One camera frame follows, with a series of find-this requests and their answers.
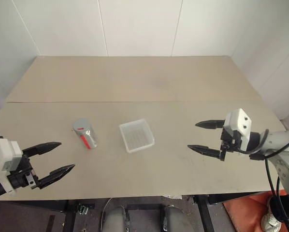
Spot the silver can with red label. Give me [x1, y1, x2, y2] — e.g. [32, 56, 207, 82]
[73, 125, 99, 151]

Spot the grey rounded shape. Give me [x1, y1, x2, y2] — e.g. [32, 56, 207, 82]
[162, 205, 192, 232]

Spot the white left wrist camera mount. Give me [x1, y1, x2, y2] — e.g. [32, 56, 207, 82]
[0, 138, 23, 194]

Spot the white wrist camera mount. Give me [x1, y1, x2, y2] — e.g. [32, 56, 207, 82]
[0, 138, 23, 194]
[223, 108, 253, 156]

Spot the black table frame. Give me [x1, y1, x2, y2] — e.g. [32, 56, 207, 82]
[0, 191, 274, 232]

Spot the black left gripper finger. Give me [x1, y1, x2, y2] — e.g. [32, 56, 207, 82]
[38, 163, 76, 190]
[22, 141, 63, 159]

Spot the orange floor mat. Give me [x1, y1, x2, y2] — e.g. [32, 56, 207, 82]
[222, 189, 288, 232]

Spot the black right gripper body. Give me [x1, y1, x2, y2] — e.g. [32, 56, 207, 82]
[218, 129, 242, 162]

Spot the small metal bracket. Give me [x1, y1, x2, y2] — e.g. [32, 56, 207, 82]
[75, 203, 88, 216]

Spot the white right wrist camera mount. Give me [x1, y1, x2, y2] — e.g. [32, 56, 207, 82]
[223, 108, 253, 156]

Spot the white sneaker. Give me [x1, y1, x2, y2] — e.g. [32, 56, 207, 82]
[260, 196, 282, 232]

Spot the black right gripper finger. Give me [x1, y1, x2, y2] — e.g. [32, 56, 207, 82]
[187, 145, 222, 159]
[195, 119, 226, 130]

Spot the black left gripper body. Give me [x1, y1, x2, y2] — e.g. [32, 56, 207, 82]
[6, 155, 42, 190]

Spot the translucent white plastic container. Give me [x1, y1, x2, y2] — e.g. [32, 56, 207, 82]
[118, 118, 156, 154]

